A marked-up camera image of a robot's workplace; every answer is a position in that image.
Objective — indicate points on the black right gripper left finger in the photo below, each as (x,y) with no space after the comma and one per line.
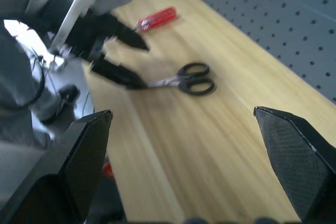
(78,161)

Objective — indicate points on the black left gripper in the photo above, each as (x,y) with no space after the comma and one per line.
(89,33)

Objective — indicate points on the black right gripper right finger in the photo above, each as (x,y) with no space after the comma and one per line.
(296,161)

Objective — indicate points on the grey pegboard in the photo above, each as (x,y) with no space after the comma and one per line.
(275,16)

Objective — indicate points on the small red object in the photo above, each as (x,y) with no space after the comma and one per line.
(107,169)

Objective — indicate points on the silver robot body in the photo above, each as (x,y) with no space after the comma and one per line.
(15,82)

